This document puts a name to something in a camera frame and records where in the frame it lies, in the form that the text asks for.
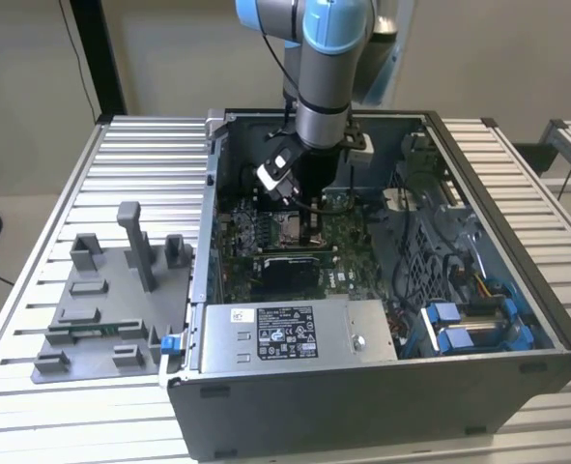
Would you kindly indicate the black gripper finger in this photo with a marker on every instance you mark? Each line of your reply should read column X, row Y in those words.
column 313, row 238

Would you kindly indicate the silver square CPU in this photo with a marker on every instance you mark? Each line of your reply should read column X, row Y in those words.
column 294, row 228

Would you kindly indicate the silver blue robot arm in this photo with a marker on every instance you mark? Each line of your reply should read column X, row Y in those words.
column 323, row 87

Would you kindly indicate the CPU socket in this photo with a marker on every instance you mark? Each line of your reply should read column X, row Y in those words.
column 290, row 243

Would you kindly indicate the black RAM slot bank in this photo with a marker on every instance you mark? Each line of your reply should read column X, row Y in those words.
column 285, row 250

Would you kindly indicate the black graphics card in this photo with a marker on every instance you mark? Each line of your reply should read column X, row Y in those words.
column 290, row 275

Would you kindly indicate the green motherboard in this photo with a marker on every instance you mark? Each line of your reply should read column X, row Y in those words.
column 357, row 270

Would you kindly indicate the silver power supply unit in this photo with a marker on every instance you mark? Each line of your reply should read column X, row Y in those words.
column 333, row 333

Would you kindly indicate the silver thumbscrew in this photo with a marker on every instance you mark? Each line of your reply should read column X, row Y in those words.
column 359, row 342

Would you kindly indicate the blue disk carrier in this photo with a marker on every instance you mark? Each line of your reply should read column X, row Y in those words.
column 445, row 313
column 456, row 340

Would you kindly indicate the dark gray PC case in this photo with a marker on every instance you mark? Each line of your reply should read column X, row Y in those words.
column 338, row 415

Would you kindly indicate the blue case latch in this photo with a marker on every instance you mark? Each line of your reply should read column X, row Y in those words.
column 168, row 344

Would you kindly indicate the gray plastic parts rack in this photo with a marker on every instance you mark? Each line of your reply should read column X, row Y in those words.
column 121, row 299

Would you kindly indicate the green RAM stick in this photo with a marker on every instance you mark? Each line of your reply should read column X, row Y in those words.
column 94, row 330

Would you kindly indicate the aluminium side table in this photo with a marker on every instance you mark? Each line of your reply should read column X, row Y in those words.
column 567, row 145

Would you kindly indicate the white gray wrist camera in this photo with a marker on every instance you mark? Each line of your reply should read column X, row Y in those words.
column 275, row 171

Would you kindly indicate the gray wrist camera bracket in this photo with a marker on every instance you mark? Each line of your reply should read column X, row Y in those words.
column 360, row 140

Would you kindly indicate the black frame post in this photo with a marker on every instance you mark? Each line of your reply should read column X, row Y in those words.
column 99, row 58

